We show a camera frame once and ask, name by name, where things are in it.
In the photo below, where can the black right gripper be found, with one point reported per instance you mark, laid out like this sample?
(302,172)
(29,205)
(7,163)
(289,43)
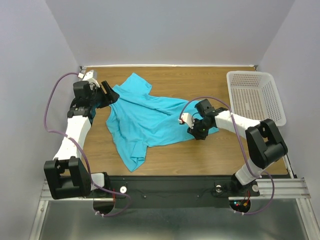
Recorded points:
(197,135)

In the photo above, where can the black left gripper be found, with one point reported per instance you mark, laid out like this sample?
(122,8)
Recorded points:
(112,96)

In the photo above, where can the turquoise t shirt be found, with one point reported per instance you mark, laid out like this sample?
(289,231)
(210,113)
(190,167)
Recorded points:
(139,120)

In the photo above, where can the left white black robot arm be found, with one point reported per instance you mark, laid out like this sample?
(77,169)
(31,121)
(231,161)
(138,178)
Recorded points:
(66,175)

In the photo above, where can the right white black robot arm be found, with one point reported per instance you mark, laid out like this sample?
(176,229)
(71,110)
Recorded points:
(261,142)

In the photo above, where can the white plastic laundry basket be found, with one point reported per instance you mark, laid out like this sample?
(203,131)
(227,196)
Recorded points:
(254,95)

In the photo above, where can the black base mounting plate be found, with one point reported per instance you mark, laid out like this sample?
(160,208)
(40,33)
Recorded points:
(190,191)

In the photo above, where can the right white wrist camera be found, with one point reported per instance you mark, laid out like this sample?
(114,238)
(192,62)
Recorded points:
(187,118)

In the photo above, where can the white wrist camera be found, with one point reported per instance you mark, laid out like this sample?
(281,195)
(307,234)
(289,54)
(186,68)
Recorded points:
(187,118)
(90,76)

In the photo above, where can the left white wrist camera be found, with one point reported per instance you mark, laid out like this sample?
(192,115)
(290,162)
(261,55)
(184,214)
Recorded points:
(90,76)

